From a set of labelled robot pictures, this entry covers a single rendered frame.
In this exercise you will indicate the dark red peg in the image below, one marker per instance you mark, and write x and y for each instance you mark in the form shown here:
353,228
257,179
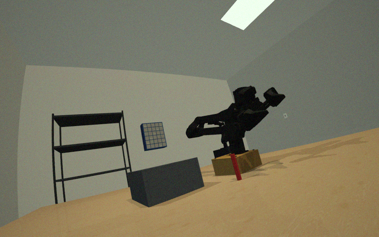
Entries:
235,165

